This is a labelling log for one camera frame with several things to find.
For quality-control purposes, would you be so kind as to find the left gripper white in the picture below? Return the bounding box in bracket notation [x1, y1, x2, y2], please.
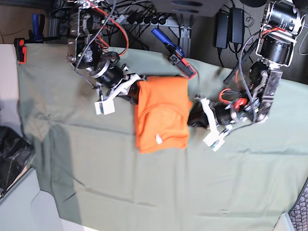
[187, 97, 232, 152]

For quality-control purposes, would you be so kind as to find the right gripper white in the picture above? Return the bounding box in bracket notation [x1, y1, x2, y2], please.
[94, 73, 147, 115]

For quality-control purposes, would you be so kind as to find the orange T-shirt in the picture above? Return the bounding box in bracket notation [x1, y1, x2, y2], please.
[135, 76, 193, 154]

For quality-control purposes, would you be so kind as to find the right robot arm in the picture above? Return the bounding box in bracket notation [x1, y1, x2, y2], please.
[66, 0, 146, 115]

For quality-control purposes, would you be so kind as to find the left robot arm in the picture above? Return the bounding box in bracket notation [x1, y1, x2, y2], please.
[188, 0, 308, 152]

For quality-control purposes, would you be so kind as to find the blue clamp on table edge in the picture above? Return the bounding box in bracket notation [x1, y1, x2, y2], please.
[151, 28, 197, 79]

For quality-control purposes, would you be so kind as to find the black power strip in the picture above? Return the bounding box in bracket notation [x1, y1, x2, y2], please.
[112, 12, 171, 26]

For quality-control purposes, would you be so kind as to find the green table cloth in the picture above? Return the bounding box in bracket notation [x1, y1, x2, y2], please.
[18, 44, 308, 231]

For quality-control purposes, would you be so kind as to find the black power adapter brick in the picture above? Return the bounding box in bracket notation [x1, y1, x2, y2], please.
[213, 11, 229, 49]

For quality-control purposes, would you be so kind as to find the blue and red corner clamp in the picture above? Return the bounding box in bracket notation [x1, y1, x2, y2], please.
[14, 13, 61, 64]

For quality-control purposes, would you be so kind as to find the black plastic bag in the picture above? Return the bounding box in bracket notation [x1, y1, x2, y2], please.
[0, 126, 32, 196]

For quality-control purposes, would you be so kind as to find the aluminium frame post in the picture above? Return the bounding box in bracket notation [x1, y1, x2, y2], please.
[176, 13, 194, 58]

